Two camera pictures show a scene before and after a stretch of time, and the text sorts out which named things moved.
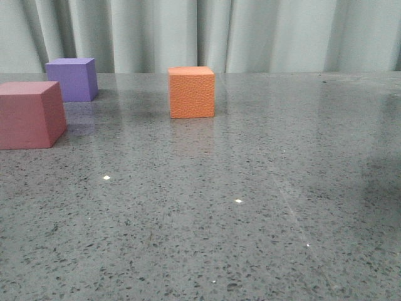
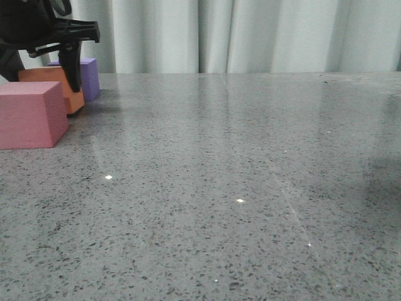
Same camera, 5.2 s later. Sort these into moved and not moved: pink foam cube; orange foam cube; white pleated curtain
Moved: orange foam cube
Not moved: pink foam cube; white pleated curtain
